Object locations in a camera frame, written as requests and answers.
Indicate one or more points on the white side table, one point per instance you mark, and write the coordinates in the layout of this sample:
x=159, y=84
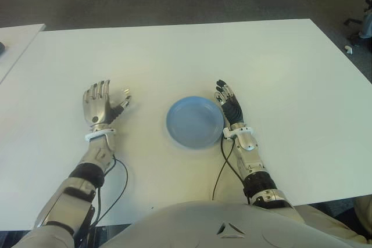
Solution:
x=17, y=40

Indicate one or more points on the white charger block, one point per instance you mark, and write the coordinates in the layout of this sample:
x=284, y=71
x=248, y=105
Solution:
x=126, y=91

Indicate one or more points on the small white floor object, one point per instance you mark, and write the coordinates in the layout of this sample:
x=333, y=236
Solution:
x=348, y=49

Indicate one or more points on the beige rounded object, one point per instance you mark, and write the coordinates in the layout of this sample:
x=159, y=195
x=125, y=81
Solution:
x=364, y=219

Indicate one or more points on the black object on side table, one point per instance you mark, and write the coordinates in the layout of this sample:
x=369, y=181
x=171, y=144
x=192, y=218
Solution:
x=2, y=48

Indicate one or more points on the robot left arm silver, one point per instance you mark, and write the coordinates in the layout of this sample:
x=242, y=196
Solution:
x=98, y=149

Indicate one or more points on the seated person in jeans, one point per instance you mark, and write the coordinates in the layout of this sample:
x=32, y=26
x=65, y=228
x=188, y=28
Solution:
x=366, y=27

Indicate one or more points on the robot right arm silver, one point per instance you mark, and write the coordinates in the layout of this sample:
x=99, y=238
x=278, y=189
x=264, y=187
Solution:
x=247, y=142

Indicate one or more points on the robot torso grey shell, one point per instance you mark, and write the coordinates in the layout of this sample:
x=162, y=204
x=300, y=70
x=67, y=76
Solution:
x=218, y=224

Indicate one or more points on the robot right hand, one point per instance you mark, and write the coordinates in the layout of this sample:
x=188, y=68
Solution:
x=232, y=110

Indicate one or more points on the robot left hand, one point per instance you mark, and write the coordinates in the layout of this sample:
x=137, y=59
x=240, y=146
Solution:
x=97, y=108

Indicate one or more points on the blue plate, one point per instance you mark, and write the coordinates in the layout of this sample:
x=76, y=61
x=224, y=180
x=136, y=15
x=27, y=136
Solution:
x=194, y=121

